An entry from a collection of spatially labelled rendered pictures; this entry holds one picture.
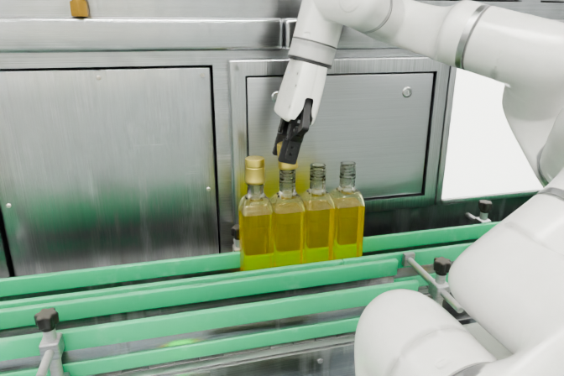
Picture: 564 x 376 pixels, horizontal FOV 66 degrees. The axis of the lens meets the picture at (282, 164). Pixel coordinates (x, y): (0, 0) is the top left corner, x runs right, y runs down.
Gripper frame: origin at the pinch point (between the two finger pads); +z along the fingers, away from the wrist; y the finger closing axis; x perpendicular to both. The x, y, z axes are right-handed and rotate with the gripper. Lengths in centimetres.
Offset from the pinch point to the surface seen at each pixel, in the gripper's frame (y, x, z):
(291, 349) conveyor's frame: 14.6, 5.0, 29.4
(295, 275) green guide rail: 6.3, 5.8, 20.7
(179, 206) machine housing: -16.5, -14.0, 20.2
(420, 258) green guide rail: 4.6, 31.0, 15.2
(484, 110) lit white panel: -12, 47, -15
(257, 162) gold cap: 1.3, -4.8, 3.1
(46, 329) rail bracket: 15.3, -31.1, 27.6
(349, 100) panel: -12.5, 14.7, -10.0
